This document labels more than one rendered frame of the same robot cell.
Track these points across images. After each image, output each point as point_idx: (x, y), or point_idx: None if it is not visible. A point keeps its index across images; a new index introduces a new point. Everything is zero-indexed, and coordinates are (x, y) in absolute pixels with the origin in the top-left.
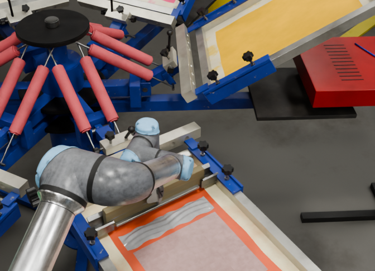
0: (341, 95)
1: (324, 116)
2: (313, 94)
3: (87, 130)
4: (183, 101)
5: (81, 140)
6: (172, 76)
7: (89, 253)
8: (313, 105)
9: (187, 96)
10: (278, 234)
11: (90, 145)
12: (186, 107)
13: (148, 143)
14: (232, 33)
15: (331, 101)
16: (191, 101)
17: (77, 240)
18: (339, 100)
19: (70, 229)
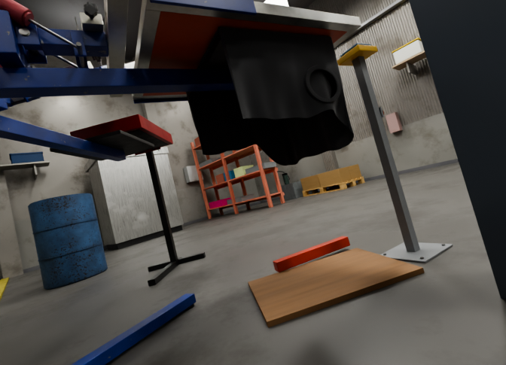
0: (147, 122)
1: (144, 141)
2: (137, 118)
3: (32, 17)
4: (41, 129)
5: (14, 38)
6: (16, 101)
7: None
8: (141, 125)
9: (89, 66)
10: None
11: (13, 72)
12: (46, 137)
13: None
14: None
15: (145, 125)
16: (49, 130)
17: (209, 2)
18: (147, 126)
19: (185, 2)
